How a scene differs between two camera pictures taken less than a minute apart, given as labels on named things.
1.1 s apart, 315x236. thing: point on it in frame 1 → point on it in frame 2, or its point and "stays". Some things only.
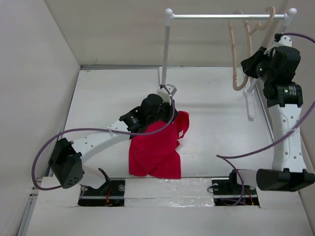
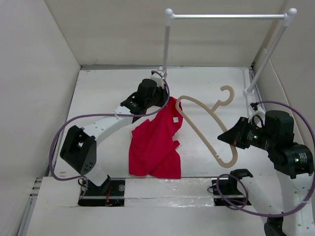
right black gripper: x=248 y=64 → x=235 y=134
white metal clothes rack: x=287 y=16 stays
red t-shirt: x=155 y=154 stays
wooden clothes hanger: x=260 y=26 → x=178 y=103
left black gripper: x=169 y=107 → x=163 y=92
